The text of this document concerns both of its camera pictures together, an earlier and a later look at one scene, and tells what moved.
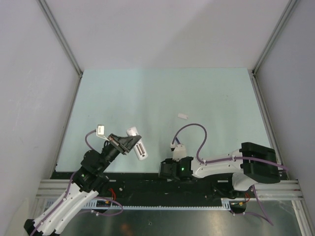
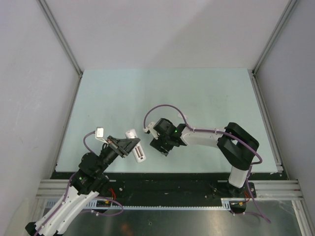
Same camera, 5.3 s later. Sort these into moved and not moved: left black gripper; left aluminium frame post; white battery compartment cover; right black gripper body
Moved: right black gripper body
Not moved: left aluminium frame post; white battery compartment cover; left black gripper
